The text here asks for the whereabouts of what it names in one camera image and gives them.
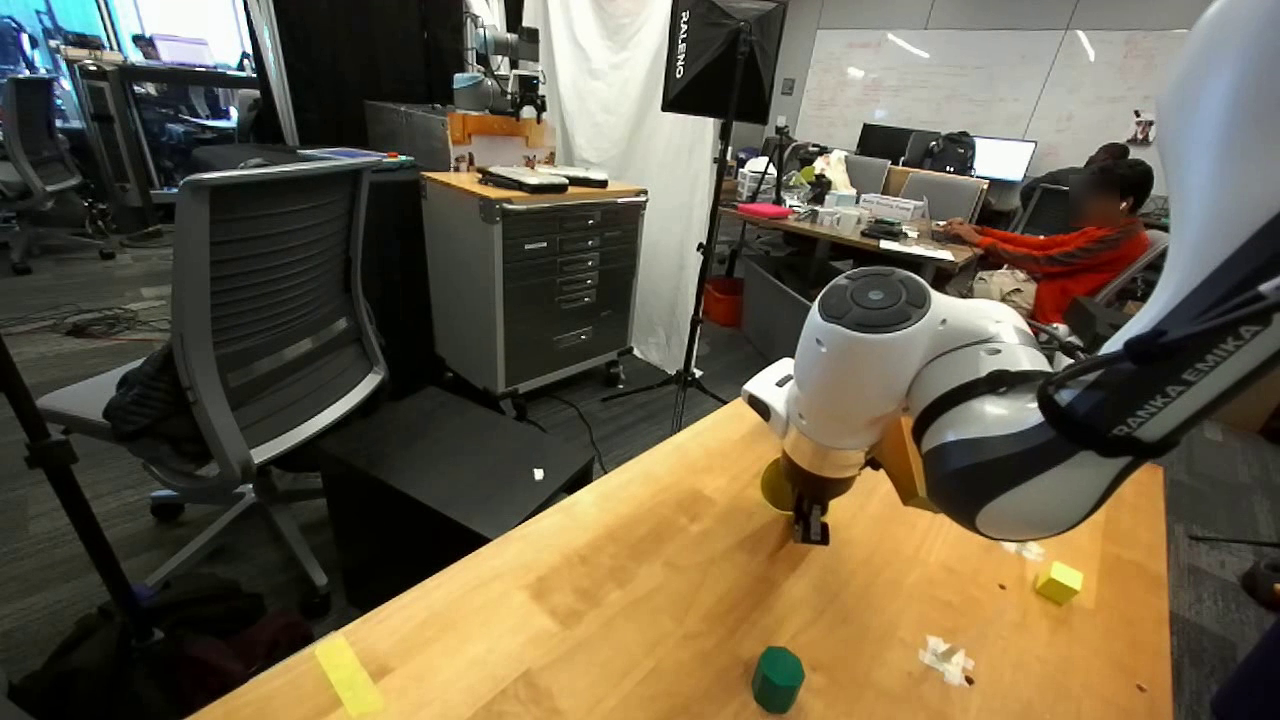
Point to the grey mesh office chair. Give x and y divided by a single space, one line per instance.
275 305

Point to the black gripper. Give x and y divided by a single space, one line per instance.
817 486

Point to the small yellow block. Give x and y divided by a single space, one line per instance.
1062 584

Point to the grey padded chair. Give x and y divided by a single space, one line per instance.
950 196

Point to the green cylinder block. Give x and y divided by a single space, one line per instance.
779 683

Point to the red bucket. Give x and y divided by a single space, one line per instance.
721 305

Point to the flat black device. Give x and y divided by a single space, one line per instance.
521 176

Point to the white curtain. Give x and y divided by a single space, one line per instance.
613 94

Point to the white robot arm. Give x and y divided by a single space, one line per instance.
935 387

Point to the black softbox light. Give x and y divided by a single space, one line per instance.
721 63

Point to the grey drawer cabinet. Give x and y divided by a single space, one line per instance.
534 284

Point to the computer monitor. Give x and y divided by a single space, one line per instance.
1003 156

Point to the yellow tape strip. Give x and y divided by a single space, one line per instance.
348 675

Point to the cluttered background desk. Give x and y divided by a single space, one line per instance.
865 242

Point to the black low box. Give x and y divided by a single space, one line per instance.
443 465

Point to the black tripod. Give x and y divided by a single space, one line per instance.
64 502

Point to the white plastic stick piece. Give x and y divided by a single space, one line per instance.
947 663

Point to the black light stand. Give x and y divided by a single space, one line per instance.
700 265

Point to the dark office chair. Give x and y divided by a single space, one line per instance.
43 163

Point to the person in orange shirt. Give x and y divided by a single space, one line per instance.
1066 253

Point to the white tape scraps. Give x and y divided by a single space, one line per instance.
1024 550

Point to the black floor bag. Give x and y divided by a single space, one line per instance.
147 663

